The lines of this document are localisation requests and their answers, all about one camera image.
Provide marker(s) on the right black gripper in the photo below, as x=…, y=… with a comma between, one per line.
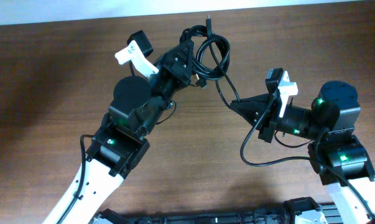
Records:
x=249, y=107

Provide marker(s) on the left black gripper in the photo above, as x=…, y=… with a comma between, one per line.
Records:
x=170, y=70

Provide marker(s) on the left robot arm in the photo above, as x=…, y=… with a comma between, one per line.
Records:
x=120, y=142

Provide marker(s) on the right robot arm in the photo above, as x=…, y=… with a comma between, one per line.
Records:
x=334, y=152

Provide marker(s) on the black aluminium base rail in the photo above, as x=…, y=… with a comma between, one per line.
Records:
x=298, y=210

